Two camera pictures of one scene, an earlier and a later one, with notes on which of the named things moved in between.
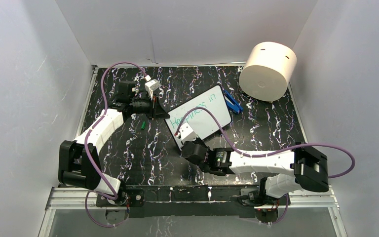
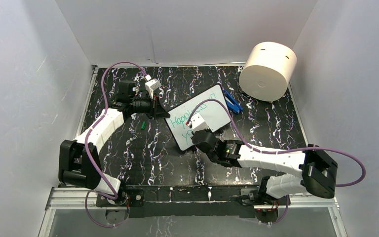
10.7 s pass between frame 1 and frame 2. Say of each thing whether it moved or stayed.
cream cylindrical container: stayed
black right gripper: moved
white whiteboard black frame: stayed
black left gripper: stayed
